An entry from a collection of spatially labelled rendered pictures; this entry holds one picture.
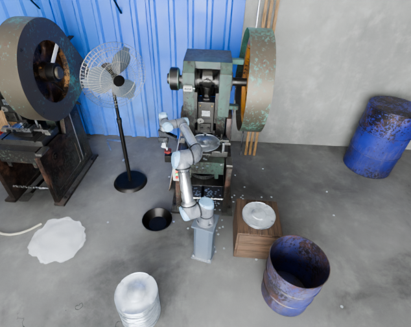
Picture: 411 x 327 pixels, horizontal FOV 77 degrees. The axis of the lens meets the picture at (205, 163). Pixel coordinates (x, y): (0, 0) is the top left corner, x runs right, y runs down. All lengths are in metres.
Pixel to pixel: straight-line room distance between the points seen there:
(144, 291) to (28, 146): 1.81
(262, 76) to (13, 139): 2.38
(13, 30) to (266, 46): 1.78
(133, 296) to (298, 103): 3.01
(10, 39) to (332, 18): 3.07
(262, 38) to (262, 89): 0.36
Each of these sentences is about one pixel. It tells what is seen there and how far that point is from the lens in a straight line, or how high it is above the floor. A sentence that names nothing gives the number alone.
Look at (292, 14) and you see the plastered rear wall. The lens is 3.45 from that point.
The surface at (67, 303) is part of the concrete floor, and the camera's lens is 2.52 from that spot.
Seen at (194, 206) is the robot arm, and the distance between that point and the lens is 1.96.
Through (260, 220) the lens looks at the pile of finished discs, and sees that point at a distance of 2.34.
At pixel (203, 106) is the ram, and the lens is 2.30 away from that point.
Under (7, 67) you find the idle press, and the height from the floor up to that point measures 1.49.
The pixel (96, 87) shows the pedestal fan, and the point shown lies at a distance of 2.46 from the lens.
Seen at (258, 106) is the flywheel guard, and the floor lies 1.31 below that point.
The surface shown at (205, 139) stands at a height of 0.79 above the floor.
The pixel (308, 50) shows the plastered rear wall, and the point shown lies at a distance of 3.59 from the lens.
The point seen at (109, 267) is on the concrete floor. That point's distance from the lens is 2.57.
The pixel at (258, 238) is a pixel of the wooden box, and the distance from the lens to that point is 2.32.
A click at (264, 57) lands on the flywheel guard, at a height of 1.62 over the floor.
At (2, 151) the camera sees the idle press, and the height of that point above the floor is 0.63.
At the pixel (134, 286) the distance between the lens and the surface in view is 2.08.
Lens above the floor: 2.13
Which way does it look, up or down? 38 degrees down
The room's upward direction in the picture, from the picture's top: 3 degrees clockwise
